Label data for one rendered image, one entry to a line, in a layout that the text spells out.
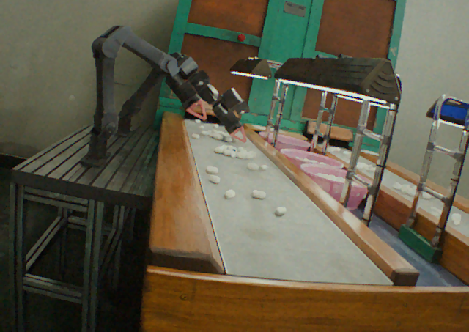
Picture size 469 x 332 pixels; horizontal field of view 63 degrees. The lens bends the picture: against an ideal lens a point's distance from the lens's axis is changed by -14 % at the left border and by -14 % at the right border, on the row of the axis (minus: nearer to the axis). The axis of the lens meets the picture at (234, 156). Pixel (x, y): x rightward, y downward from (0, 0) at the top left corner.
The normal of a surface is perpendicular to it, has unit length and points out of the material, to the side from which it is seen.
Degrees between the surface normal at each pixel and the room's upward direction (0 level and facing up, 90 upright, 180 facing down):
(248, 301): 90
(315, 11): 90
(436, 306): 90
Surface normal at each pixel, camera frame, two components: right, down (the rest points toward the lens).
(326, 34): 0.14, 0.21
